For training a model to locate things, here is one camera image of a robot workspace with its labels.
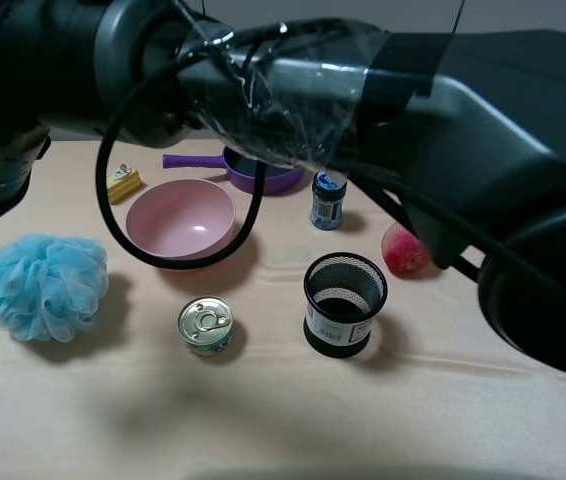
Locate pink plastic bowl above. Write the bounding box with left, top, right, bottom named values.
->
left=125, top=179, right=236, bottom=260

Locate blue mesh bath loofah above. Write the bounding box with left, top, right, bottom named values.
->
left=0, top=234, right=109, bottom=343

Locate yellow toy cake slice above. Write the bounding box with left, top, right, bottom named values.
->
left=107, top=164, right=144, bottom=205

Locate black mesh pen holder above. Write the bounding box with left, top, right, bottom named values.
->
left=303, top=252, right=388, bottom=359

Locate small blue-capped bottle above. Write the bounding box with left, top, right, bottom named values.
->
left=310, top=171, right=347, bottom=231

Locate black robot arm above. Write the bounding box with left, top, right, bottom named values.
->
left=0, top=1, right=566, bottom=372

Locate silver pull-tab tin can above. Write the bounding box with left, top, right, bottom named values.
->
left=177, top=296, right=234, bottom=356

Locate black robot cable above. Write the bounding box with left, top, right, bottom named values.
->
left=94, top=29, right=266, bottom=271

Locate red peach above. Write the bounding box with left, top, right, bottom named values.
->
left=381, top=223, right=431, bottom=277

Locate purple toy frying pan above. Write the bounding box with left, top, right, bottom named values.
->
left=162, top=147, right=303, bottom=196

